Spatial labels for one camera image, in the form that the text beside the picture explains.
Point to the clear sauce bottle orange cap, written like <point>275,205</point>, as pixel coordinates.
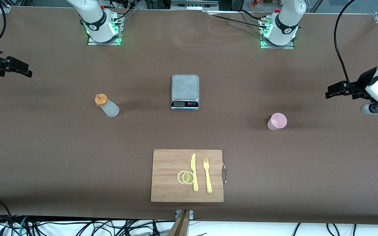
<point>109,108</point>

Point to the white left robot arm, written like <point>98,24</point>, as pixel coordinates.
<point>287,19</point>

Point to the colourful toy food pile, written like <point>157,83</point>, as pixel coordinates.
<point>261,2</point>

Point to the silver digital kitchen scale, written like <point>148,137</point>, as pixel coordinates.
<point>184,88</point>

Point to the yellow plastic knife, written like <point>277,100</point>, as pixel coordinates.
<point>194,170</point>

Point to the yellow plastic fork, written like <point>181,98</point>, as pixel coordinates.
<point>208,178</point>

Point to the small metal bracket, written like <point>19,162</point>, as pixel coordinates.
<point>191,214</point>

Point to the lemon slice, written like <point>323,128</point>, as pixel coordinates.
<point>188,178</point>
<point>179,177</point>

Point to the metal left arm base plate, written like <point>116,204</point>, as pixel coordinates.
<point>289,47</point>

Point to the pink plastic cup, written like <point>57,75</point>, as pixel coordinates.
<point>277,121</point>

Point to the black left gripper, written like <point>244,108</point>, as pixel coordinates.
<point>363,80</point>

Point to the wooden cutting board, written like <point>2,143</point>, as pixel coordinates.
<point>166,170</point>

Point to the grey power strip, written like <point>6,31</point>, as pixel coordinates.
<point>194,5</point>

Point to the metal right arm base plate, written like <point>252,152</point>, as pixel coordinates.
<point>92,43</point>

